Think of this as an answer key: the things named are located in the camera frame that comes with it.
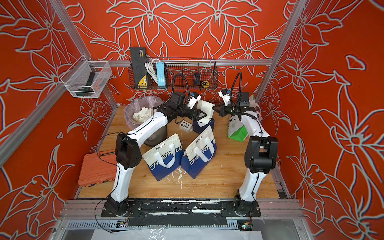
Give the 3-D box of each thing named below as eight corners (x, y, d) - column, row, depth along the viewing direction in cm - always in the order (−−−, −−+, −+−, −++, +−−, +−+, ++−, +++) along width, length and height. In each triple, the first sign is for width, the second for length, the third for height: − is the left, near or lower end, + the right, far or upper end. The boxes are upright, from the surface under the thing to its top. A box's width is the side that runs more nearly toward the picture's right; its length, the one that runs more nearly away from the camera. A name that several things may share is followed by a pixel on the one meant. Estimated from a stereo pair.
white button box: (179, 128, 108) (178, 125, 105) (184, 122, 111) (184, 119, 108) (188, 134, 104) (188, 131, 102) (193, 129, 107) (193, 126, 105)
